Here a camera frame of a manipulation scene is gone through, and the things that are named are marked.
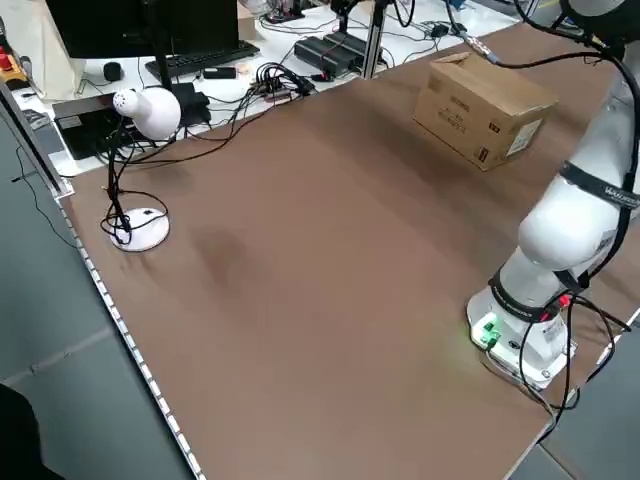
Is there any brown cardboard box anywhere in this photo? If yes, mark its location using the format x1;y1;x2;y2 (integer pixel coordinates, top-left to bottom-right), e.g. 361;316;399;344
412;51;560;172

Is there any black dock box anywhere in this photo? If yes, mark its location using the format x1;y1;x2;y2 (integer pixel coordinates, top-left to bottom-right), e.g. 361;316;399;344
172;82;211;126

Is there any small cardboard carton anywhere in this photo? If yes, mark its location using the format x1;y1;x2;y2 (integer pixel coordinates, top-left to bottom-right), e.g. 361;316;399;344
236;2;257;44

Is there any black electronic box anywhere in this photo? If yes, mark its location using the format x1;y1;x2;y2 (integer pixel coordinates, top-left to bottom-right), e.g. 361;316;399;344
52;92;131;161

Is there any black finned power supply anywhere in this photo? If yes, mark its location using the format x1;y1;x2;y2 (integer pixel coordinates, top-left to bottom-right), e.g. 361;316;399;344
322;30;362;71
293;35;335;80

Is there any white desk lamp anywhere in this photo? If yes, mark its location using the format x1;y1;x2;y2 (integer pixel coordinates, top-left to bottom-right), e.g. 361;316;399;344
101;87;182;253

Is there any black keyboard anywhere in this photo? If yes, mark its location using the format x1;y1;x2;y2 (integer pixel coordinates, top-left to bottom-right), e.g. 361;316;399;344
144;40;261;79

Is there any black tripod stand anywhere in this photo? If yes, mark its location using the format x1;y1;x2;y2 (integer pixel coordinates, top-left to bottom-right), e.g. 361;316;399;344
259;0;321;25

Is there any black computer monitor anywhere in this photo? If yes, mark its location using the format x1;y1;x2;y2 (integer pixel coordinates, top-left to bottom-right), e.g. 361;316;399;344
44;0;241;96

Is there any red emergency stop button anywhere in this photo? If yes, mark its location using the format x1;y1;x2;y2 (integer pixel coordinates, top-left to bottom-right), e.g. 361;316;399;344
0;47;26;84

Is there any black bulky object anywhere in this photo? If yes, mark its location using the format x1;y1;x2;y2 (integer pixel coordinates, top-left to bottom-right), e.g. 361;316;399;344
0;382;66;480

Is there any black lamp cable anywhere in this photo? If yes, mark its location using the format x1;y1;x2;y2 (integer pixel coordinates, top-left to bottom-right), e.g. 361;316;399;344
99;74;266;251

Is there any electronics board with wires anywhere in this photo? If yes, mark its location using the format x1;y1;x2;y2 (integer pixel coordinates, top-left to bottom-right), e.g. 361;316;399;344
249;62;319;104

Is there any aluminium frame post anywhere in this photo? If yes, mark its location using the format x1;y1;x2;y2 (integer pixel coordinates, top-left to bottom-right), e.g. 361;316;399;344
357;0;396;81

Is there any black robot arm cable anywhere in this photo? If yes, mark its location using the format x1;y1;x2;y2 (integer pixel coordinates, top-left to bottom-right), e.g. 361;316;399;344
447;0;640;301

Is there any black base cable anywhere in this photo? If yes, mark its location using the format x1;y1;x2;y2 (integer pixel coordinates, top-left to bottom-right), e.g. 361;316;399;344
519;294;631;414

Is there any aluminium frame rail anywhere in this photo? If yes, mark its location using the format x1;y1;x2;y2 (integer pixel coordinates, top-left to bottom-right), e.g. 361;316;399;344
0;74;76;201

